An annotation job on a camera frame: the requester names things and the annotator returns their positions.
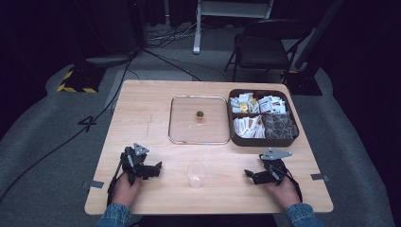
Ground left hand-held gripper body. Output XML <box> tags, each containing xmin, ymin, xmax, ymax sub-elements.
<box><xmin>120</xmin><ymin>142</ymin><xmax>156</xmax><ymax>186</ymax></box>

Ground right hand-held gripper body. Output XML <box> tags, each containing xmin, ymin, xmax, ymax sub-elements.
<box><xmin>258</xmin><ymin>147</ymin><xmax>293</xmax><ymax>185</ymax></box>

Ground person's right hand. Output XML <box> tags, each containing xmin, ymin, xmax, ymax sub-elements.
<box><xmin>263</xmin><ymin>175</ymin><xmax>303</xmax><ymax>210</ymax></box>

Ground person's left hand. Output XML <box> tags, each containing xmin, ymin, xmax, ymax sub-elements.
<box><xmin>111</xmin><ymin>172</ymin><xmax>143</xmax><ymax>208</ymax></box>

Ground dark brown compartment box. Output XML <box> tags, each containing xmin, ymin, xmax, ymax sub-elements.
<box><xmin>227</xmin><ymin>88</ymin><xmax>300</xmax><ymax>148</ymax></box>

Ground pile of dark tea bags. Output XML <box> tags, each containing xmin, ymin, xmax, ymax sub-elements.
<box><xmin>261</xmin><ymin>112</ymin><xmax>298</xmax><ymax>140</ymax></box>

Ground clear plastic cup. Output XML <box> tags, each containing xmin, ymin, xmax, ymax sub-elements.
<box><xmin>184</xmin><ymin>161</ymin><xmax>209</xmax><ymax>190</ymax></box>

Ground pile of white red-label packets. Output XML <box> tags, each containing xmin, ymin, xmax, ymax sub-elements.
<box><xmin>233</xmin><ymin>114</ymin><xmax>267</xmax><ymax>139</ymax></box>

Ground clear square lid gold knob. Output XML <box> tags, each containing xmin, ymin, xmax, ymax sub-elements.
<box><xmin>167</xmin><ymin>95</ymin><xmax>232</xmax><ymax>146</ymax></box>

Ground pile of white brown-label packets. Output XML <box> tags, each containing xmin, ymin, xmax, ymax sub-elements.
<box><xmin>256</xmin><ymin>95</ymin><xmax>288</xmax><ymax>115</ymax></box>

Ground person's dark lap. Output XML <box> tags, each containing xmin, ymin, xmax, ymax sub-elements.
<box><xmin>129</xmin><ymin>214</ymin><xmax>279</xmax><ymax>227</ymax></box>

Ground pile of white yellow packets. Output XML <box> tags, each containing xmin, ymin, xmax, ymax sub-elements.
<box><xmin>229</xmin><ymin>92</ymin><xmax>260</xmax><ymax>114</ymax></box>

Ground black stand base yellow stripes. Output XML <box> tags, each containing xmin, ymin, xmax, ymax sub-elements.
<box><xmin>57</xmin><ymin>63</ymin><xmax>107</xmax><ymax>95</ymax></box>

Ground black folding chair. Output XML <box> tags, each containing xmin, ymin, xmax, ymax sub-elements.
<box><xmin>223</xmin><ymin>18</ymin><xmax>314</xmax><ymax>83</ymax></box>

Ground white metal stand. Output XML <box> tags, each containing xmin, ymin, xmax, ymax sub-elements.
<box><xmin>192</xmin><ymin>0</ymin><xmax>275</xmax><ymax>56</ymax></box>

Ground left hand-held gripper black cable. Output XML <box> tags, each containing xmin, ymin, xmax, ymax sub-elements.
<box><xmin>106</xmin><ymin>154</ymin><xmax>127</xmax><ymax>206</ymax></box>

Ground hand-held gripper black cable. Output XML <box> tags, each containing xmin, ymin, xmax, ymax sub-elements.
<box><xmin>285</xmin><ymin>169</ymin><xmax>304</xmax><ymax>203</ymax></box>
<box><xmin>106</xmin><ymin>154</ymin><xmax>127</xmax><ymax>206</ymax></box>

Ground right hand-held gripper black cable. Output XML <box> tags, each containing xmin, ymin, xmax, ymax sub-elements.
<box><xmin>285</xmin><ymin>169</ymin><xmax>304</xmax><ymax>203</ymax></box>

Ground long black floor cable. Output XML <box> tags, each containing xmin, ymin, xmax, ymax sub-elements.
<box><xmin>0</xmin><ymin>51</ymin><xmax>137</xmax><ymax>204</ymax></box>

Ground black stand with slanted post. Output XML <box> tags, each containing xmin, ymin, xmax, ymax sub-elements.
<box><xmin>280</xmin><ymin>0</ymin><xmax>345</xmax><ymax>97</ymax></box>

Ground bundle of floor cables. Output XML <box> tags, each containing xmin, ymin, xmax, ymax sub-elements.
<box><xmin>145</xmin><ymin>23</ymin><xmax>204</xmax><ymax>49</ymax></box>

